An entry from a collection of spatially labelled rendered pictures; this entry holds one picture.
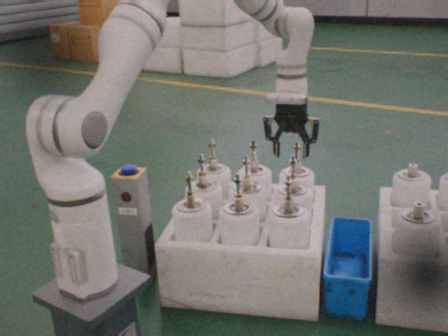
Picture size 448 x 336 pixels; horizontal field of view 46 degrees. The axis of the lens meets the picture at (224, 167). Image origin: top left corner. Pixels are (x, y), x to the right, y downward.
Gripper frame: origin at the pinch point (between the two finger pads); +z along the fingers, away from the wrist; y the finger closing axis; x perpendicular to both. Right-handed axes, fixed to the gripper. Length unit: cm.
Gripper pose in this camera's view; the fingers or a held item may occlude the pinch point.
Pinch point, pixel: (291, 152)
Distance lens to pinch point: 131.7
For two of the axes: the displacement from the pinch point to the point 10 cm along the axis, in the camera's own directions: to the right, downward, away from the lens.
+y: -9.4, -0.8, 3.2
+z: 0.5, 9.3, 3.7
